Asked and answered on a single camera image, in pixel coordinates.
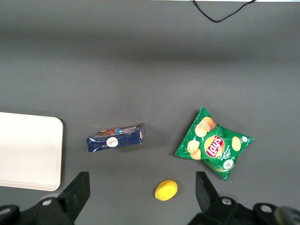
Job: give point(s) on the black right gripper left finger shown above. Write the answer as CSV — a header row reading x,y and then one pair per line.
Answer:
x,y
72,199

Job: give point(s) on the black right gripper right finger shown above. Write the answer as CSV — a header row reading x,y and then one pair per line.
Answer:
x,y
211,204

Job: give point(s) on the white rectangular tray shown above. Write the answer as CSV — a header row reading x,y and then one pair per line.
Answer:
x,y
28,150

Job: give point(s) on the blue cookie box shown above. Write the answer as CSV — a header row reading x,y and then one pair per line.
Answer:
x,y
112,143

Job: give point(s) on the yellow lemon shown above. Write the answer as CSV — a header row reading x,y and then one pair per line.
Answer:
x,y
166,190

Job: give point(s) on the green Lay's chips bag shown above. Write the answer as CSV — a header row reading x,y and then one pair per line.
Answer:
x,y
211,145

